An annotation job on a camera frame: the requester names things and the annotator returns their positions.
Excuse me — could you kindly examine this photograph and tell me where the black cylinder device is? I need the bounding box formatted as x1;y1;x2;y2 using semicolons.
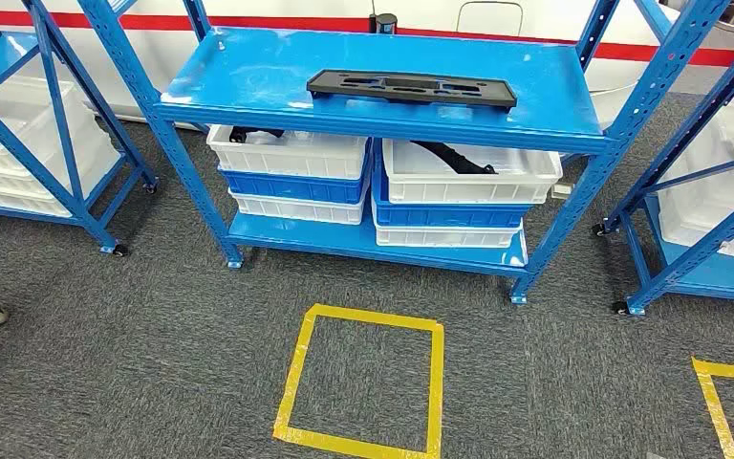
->
368;12;399;35

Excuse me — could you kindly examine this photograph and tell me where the white vehicle with red stripe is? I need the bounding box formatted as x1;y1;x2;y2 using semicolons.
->
0;0;734;131

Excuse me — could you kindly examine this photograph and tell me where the black curved plastic part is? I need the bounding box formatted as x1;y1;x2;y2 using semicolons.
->
228;126;286;144
412;140;498;175

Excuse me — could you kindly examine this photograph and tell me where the yellow floor tape square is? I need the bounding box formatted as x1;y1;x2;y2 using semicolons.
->
272;303;445;459
691;356;734;459

